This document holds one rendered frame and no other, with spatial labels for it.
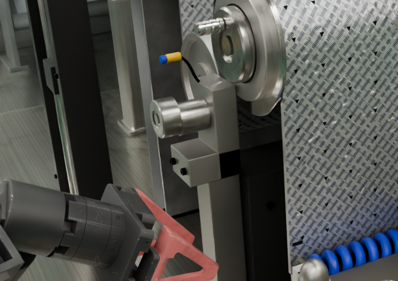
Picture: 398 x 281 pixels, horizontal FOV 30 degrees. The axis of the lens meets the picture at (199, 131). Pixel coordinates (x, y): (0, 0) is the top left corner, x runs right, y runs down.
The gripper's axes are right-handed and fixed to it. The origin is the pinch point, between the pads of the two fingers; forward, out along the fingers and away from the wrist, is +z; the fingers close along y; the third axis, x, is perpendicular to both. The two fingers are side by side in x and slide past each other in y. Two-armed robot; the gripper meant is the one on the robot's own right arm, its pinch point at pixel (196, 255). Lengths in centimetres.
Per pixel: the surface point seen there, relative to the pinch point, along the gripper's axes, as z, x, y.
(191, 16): 1.2, 19.6, -24.2
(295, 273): 8.0, 2.3, 4.7
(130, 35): 15, 10, -75
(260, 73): -0.4, 18.2, -2.0
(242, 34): -3.1, 20.9, -3.2
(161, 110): -5.3, 10.7, -8.3
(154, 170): 13.2, -5.0, -41.1
